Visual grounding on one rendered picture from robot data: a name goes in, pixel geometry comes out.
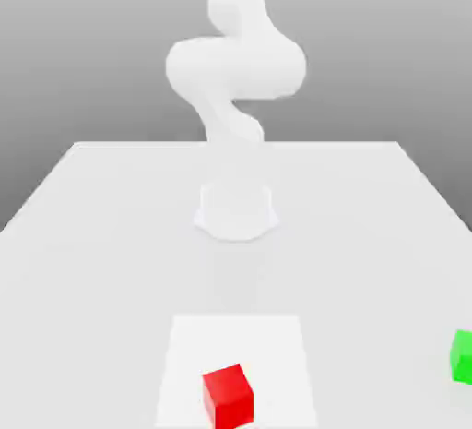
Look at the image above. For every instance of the small red cube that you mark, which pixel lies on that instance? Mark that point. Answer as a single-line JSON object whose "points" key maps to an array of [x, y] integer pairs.
{"points": [[228, 397]]}

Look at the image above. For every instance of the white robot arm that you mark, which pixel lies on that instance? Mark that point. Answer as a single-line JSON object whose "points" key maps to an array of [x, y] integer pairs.
{"points": [[236, 67]]}

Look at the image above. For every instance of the small green cube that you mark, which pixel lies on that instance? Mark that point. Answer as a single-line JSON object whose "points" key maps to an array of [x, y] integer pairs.
{"points": [[462, 357]]}

